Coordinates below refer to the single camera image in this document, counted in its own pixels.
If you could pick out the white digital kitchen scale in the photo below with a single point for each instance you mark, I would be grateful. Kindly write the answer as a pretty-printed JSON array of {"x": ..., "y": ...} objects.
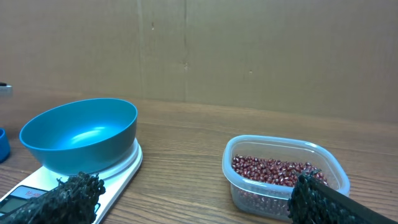
[{"x": 116, "y": 178}]

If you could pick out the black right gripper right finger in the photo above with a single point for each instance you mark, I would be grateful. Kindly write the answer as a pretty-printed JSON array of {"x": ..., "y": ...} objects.
[{"x": 313, "y": 202}]

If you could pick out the red adzuki beans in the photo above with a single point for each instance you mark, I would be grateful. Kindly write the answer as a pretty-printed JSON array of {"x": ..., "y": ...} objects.
[{"x": 272, "y": 171}]

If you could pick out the blue plastic measuring scoop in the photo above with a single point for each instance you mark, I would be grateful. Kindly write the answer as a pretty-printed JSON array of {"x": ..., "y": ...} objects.
[{"x": 4, "y": 146}]

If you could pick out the clear plastic container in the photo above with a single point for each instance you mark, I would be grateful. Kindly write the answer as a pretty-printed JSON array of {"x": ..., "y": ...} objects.
[{"x": 270, "y": 200}]

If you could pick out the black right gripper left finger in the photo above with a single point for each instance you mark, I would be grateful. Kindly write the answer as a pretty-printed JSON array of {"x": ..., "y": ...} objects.
[{"x": 71, "y": 202}]

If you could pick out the blue plastic bowl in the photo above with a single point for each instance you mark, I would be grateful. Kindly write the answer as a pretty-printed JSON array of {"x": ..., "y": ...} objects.
[{"x": 82, "y": 136}]

